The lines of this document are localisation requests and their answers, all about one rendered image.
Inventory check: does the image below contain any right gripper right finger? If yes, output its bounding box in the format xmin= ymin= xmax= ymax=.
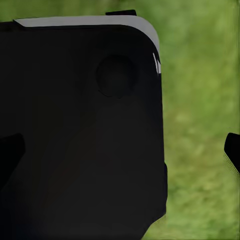
xmin=224 ymin=133 xmax=240 ymax=173

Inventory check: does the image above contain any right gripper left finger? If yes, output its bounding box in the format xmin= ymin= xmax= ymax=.
xmin=0 ymin=133 xmax=26 ymax=193

